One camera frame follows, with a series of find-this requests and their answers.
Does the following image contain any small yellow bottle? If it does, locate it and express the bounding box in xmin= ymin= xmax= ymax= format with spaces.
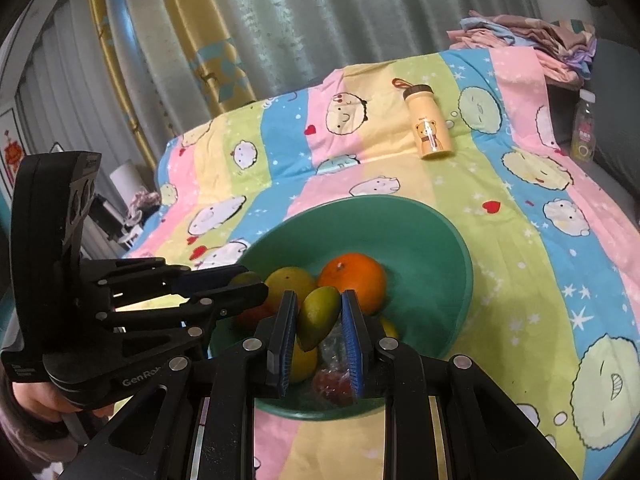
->
xmin=392 ymin=78 xmax=454 ymax=159

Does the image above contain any green plastic bowl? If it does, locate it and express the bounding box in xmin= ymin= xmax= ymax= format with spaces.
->
xmin=207 ymin=194 xmax=475 ymax=422

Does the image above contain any folded clothes pile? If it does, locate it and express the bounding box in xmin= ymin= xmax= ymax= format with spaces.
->
xmin=447 ymin=11 xmax=597 ymax=90

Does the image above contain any white cabinet with red ornament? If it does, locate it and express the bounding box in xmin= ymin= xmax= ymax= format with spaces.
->
xmin=0 ymin=100 xmax=29 ymax=230

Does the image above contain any clutter pile with cup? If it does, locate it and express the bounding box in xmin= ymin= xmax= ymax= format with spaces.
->
xmin=89 ymin=160 xmax=160 ymax=250

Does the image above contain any yellow-green pear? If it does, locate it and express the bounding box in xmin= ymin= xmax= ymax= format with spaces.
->
xmin=265 ymin=266 xmax=316 ymax=313

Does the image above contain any red tomato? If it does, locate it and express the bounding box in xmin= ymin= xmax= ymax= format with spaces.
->
xmin=234 ymin=304 xmax=272 ymax=327

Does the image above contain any orange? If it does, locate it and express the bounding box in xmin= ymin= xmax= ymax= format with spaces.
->
xmin=318 ymin=252 xmax=387 ymax=315

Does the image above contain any green olive fruit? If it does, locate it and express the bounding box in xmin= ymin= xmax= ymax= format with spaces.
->
xmin=229 ymin=271 xmax=262 ymax=286
xmin=296 ymin=286 xmax=342 ymax=352
xmin=378 ymin=316 xmax=400 ymax=339

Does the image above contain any plastic drink bottle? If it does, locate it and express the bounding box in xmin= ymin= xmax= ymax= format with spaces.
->
xmin=570 ymin=89 xmax=597 ymax=162

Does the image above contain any yellow lemon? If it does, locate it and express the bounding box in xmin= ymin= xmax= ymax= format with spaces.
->
xmin=290 ymin=338 xmax=318 ymax=384

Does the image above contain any grey-green curtain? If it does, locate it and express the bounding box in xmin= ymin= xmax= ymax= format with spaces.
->
xmin=6 ymin=0 xmax=539 ymax=171

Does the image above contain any colourful cartoon bedsheet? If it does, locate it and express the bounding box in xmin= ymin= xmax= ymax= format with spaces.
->
xmin=131 ymin=48 xmax=639 ymax=479

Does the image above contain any person's left hand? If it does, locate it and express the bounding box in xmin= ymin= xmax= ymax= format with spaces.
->
xmin=10 ymin=381 xmax=116 ymax=424

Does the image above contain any red fruit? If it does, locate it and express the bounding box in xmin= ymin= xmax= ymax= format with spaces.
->
xmin=312 ymin=322 xmax=354 ymax=408

